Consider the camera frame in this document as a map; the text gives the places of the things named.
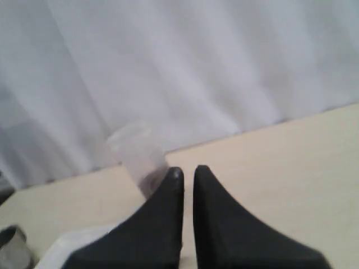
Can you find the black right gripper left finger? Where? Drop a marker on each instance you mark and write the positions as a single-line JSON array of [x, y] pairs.
[[150, 238]]

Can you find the clear plastic tall container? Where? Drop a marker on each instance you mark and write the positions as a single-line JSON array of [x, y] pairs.
[[137, 149]]

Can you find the white plastic tray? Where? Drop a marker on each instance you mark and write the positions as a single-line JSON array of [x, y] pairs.
[[56, 256]]

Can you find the white curtain backdrop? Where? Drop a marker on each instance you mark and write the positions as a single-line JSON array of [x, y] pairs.
[[72, 72]]

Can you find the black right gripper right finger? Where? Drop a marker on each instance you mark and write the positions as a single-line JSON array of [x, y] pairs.
[[229, 236]]

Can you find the steel mug with kibble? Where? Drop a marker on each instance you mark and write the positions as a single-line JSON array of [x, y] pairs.
[[14, 251]]

